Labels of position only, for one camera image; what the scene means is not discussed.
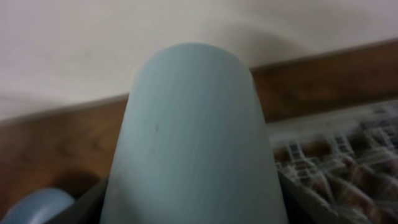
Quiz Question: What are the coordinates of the light blue cup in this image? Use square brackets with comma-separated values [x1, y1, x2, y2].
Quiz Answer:
[100, 43, 288, 223]

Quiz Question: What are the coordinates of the grey dishwasher rack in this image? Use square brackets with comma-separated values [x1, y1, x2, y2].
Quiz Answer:
[268, 100, 397, 224]

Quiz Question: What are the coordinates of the dark blue plate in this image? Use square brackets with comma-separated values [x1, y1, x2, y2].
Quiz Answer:
[1, 188, 75, 224]

